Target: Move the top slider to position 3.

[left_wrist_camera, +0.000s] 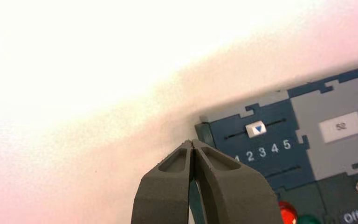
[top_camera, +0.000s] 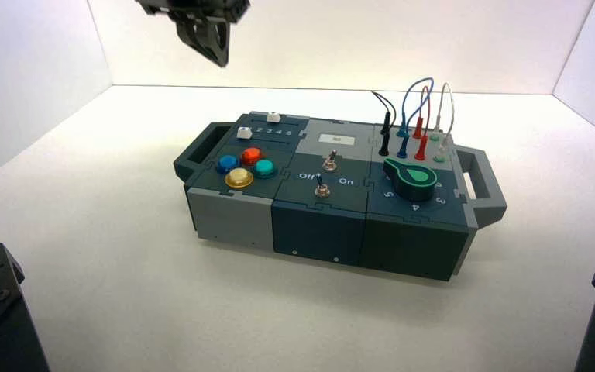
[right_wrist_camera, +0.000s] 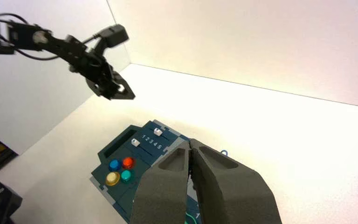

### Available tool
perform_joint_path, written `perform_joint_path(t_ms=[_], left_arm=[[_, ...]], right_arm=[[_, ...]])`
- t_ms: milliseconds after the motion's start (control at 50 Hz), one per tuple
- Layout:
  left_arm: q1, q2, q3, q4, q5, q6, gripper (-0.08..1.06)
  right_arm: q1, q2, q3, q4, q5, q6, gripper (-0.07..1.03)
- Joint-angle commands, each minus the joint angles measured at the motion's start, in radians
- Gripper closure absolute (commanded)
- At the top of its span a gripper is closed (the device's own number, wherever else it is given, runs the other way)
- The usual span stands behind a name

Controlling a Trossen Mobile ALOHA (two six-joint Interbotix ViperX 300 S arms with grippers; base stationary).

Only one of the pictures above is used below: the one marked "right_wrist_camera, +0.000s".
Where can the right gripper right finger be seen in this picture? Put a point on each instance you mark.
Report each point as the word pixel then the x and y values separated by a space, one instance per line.
pixel 228 191

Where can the yellow push button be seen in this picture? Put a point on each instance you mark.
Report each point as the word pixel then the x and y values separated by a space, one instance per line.
pixel 112 178

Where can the white slider knob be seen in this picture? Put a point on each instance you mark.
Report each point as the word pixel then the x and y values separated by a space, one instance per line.
pixel 158 132
pixel 135 142

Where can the dark teal grey task box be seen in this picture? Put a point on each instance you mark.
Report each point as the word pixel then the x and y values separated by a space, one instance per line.
pixel 120 148

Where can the blue push button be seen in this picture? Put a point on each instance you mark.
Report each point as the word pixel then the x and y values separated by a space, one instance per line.
pixel 114 165

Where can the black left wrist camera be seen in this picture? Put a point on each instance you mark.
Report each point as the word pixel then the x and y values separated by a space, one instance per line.
pixel 114 34

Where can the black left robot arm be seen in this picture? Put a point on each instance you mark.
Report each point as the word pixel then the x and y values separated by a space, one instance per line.
pixel 21 35

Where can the teal push button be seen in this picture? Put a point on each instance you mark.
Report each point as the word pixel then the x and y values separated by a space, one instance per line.
pixel 126 176

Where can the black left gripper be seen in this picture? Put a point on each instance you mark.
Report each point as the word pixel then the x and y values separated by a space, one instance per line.
pixel 86 60

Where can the red push button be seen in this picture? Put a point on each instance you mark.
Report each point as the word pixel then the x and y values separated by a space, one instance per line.
pixel 128 162

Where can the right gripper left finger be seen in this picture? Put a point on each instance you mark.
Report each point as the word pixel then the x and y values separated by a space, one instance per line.
pixel 163 191

